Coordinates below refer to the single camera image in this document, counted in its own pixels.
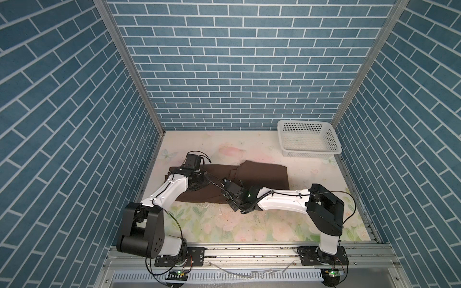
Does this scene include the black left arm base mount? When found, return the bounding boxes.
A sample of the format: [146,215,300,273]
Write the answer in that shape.
[154,247,205,267]

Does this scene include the green circuit board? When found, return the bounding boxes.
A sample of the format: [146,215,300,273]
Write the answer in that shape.
[321,269,341,288]
[165,271,189,283]

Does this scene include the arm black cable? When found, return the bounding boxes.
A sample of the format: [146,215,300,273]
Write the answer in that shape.
[145,150,212,287]
[203,172,357,285]

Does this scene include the right green circuit board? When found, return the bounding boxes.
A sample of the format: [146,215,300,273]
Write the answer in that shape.
[321,269,341,288]

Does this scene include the white slotted cable duct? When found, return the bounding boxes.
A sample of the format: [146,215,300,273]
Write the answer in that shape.
[112,268,323,284]

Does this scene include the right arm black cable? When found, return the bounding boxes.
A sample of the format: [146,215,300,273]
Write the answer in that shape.
[203,172,357,285]

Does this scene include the aluminium right table edge rail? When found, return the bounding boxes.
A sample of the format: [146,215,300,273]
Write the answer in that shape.
[335,154,382,243]

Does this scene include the aluminium left corner post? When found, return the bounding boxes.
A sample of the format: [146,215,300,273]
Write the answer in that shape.
[94,0,165,138]

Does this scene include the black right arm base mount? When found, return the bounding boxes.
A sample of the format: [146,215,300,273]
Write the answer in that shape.
[297,246,349,266]

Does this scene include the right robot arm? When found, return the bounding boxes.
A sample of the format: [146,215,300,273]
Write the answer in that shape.
[219,179,345,257]

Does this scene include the white perforated plastic basket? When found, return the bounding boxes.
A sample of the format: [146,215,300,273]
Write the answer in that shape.
[277,120,342,158]

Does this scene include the brown trousers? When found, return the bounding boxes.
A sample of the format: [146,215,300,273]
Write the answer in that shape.
[176,160,290,204]

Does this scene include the aluminium right corner post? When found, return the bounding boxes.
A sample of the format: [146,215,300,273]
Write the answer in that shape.
[331,0,409,128]

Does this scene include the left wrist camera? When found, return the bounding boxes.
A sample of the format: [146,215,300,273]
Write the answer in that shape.
[181,153,202,171]

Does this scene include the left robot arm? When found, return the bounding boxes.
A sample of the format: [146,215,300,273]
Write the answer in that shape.
[116,169,206,262]

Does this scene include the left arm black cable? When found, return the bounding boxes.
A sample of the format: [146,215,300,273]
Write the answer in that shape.
[145,150,212,287]

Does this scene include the left green circuit board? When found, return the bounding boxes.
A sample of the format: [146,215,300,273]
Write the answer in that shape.
[165,271,189,283]

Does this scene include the grey loose cable on rail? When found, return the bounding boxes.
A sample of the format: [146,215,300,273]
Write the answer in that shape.
[206,260,296,278]

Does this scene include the aluminium corner post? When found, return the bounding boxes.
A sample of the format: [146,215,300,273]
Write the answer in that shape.
[94,0,165,138]
[331,0,409,128]

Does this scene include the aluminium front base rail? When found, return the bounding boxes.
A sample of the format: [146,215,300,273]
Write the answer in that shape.
[95,241,411,288]

